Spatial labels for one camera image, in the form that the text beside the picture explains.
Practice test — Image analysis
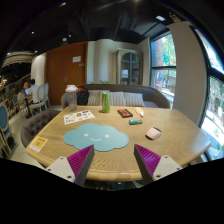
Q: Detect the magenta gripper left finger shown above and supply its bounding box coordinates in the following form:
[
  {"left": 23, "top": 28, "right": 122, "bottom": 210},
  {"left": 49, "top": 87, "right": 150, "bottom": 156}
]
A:
[{"left": 46, "top": 145, "right": 95, "bottom": 187}]

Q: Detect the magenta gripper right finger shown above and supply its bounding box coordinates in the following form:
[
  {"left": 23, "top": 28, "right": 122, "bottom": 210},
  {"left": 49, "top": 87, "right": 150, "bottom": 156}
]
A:
[{"left": 134, "top": 144, "right": 182, "bottom": 184}]

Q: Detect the pink computer mouse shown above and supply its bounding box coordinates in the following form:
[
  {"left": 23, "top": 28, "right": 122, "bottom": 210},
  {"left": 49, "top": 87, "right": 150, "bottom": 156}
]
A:
[{"left": 146, "top": 127, "right": 162, "bottom": 140}]

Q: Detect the blue cloud mouse pad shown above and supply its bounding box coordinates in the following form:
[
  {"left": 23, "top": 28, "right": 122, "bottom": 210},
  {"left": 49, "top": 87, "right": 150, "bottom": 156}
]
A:
[{"left": 63, "top": 123, "right": 129, "bottom": 152}]

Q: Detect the yellow QR code sticker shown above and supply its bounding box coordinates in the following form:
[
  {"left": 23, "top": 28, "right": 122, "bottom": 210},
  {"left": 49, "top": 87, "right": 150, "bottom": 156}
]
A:
[{"left": 30, "top": 136, "right": 47, "bottom": 152}]

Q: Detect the teal small tube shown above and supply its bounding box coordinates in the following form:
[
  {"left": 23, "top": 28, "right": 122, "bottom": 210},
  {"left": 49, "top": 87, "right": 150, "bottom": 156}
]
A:
[{"left": 129, "top": 119, "right": 143, "bottom": 125}]

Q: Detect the white printed menu card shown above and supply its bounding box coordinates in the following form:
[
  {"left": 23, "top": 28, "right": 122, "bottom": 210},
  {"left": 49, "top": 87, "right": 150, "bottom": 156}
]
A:
[{"left": 64, "top": 110, "right": 94, "bottom": 125}]

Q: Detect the grey tufted chair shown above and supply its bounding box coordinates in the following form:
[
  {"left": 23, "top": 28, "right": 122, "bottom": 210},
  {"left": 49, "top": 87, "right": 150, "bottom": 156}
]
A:
[{"left": 21, "top": 109, "right": 59, "bottom": 147}]

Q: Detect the cream small object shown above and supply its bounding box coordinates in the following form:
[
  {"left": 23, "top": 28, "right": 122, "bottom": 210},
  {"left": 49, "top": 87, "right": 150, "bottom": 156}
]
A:
[{"left": 135, "top": 107, "right": 144, "bottom": 118}]

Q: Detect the black orange small box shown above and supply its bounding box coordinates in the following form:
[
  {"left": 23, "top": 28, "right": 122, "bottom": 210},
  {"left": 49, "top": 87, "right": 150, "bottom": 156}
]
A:
[{"left": 118, "top": 109, "right": 133, "bottom": 118}]

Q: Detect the blue cushioned chair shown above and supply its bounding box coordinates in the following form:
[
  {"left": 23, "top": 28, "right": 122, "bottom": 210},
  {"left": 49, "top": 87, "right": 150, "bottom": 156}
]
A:
[{"left": 0, "top": 102, "right": 16, "bottom": 156}]

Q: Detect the striped cushion right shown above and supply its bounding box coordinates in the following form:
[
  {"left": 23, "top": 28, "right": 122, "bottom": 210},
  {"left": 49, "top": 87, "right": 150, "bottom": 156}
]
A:
[{"left": 124, "top": 92, "right": 145, "bottom": 107}]

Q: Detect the striped cushion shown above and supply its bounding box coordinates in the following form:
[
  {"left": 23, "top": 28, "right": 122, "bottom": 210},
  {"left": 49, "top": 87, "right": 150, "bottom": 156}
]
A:
[
  {"left": 88, "top": 90, "right": 100, "bottom": 106},
  {"left": 124, "top": 92, "right": 145, "bottom": 107},
  {"left": 110, "top": 92, "right": 126, "bottom": 106}
]

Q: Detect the striped cushion left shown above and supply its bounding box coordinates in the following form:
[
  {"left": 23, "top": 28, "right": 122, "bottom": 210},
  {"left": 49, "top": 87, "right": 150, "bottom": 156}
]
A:
[{"left": 88, "top": 90, "right": 100, "bottom": 106}]

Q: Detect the white dining chair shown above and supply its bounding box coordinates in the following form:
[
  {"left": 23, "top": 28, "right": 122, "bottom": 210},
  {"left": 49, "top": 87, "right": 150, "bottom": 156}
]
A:
[{"left": 29, "top": 84, "right": 46, "bottom": 115}]

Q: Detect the black backpack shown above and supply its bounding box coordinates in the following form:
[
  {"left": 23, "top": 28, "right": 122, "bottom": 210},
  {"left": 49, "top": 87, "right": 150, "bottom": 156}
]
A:
[{"left": 76, "top": 87, "right": 89, "bottom": 105}]

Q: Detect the green drink can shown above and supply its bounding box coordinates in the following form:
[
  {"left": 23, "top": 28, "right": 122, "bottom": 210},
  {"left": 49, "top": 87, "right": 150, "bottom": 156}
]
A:
[{"left": 102, "top": 92, "right": 110, "bottom": 113}]

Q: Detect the striped cushion middle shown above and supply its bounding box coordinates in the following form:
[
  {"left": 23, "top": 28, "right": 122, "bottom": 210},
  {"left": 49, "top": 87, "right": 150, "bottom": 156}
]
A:
[{"left": 110, "top": 92, "right": 126, "bottom": 106}]

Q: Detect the clear plastic water bottle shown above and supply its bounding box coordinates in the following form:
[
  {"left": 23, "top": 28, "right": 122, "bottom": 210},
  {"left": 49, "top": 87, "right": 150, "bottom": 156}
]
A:
[{"left": 66, "top": 85, "right": 77, "bottom": 111}]

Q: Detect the seated person white shirt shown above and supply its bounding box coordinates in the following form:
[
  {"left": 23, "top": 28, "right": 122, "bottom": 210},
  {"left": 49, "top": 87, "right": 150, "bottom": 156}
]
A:
[{"left": 29, "top": 79, "right": 39, "bottom": 104}]

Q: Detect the wooden door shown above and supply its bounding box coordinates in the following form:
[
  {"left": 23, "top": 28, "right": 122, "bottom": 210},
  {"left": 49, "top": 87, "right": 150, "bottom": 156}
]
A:
[{"left": 45, "top": 42, "right": 87, "bottom": 105}]

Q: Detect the arched glass cabinet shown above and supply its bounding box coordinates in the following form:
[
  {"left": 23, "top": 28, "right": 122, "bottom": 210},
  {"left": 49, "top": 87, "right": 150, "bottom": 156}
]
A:
[{"left": 116, "top": 48, "right": 143, "bottom": 85}]

